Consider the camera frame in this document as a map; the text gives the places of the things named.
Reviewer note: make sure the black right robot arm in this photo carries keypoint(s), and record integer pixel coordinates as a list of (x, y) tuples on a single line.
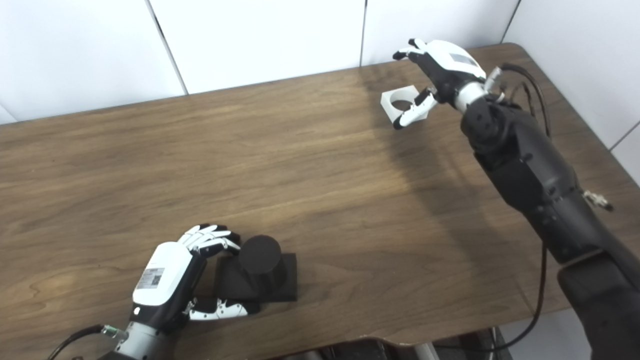
[(535, 175)]

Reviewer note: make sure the white and black left hand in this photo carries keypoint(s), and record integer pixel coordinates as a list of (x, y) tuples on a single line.
[(162, 277)]

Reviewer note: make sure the black peg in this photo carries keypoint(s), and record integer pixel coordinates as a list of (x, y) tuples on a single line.
[(260, 265)]

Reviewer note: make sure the white and black right hand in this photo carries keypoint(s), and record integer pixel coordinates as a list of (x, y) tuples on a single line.
[(447, 65)]

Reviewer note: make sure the white square piece with hole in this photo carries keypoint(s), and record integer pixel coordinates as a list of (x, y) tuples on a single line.
[(389, 106)]

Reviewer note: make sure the grey metal table leg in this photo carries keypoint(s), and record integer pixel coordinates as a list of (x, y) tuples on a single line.
[(426, 352)]

